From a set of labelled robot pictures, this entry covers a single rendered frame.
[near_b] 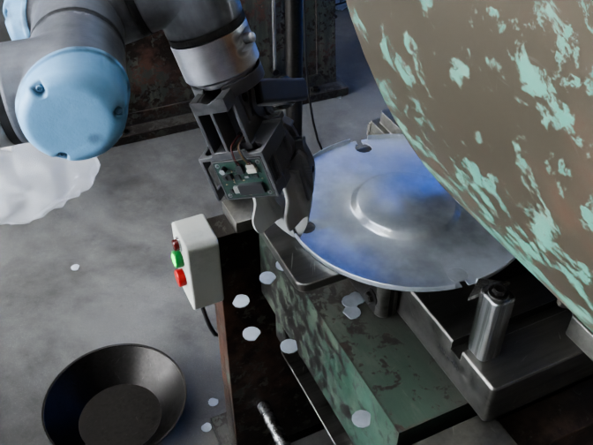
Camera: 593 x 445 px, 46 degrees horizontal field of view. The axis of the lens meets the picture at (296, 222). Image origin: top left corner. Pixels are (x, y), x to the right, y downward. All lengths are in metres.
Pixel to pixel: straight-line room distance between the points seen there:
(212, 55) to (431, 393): 0.45
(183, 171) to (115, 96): 1.74
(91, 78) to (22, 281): 1.51
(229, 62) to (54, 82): 0.20
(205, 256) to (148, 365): 0.65
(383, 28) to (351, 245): 0.53
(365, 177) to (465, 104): 0.64
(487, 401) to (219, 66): 0.44
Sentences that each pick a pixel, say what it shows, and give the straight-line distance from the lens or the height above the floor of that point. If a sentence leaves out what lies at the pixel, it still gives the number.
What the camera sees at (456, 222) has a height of 0.78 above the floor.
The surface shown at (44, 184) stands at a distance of 2.06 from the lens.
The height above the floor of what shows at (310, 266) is 0.78.
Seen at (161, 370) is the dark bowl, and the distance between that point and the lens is 1.63.
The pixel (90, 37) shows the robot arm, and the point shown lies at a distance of 0.55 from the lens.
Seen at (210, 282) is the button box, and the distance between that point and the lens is 1.08.
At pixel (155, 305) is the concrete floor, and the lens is 1.82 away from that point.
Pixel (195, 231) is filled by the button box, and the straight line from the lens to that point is 1.05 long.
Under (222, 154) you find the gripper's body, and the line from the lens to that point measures 0.68.
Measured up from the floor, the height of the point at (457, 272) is 0.78.
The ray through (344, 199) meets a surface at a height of 0.78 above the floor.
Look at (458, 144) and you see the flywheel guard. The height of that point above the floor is 1.16.
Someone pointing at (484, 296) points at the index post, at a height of 0.79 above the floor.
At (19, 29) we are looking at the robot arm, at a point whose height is 1.05.
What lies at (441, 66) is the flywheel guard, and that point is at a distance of 0.25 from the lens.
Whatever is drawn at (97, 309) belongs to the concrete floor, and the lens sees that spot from 1.85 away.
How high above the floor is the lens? 1.31
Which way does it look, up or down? 40 degrees down
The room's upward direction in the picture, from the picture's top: straight up
